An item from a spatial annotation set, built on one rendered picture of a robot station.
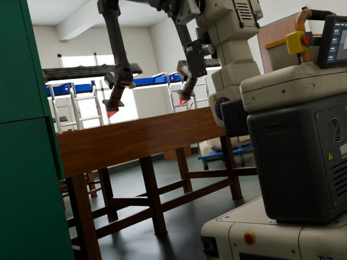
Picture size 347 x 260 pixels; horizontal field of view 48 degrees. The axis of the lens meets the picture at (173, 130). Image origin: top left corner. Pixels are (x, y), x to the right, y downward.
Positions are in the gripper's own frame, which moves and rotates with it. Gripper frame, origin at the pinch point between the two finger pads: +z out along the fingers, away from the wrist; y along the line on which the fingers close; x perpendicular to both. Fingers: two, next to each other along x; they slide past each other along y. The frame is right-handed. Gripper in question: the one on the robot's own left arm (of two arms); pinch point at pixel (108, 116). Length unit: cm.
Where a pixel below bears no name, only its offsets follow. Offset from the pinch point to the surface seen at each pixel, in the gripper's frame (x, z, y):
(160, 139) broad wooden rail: 24.6, -3.0, -15.0
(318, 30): -143, 32, -489
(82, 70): -28.6, -8.7, 1.9
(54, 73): -27.8, -8.6, 18.5
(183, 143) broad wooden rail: 28.2, 0.3, -29.7
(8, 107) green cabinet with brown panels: 9, -22, 57
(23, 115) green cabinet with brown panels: 11, -20, 52
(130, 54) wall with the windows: -457, 280, -423
